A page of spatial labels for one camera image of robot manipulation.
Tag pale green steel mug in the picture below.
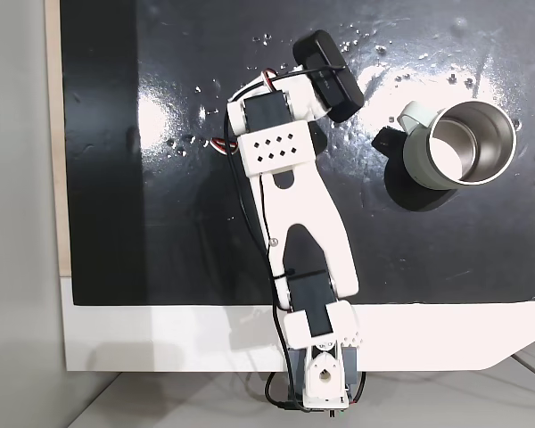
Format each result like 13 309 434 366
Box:
397 100 518 191

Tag black table mat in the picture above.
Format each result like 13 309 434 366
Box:
59 0 535 309

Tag red white servo wires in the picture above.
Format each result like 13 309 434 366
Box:
202 136 242 158

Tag black camera cable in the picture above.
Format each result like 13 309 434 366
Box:
224 64 347 409

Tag black red base cable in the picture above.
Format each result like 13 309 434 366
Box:
262 370 369 412

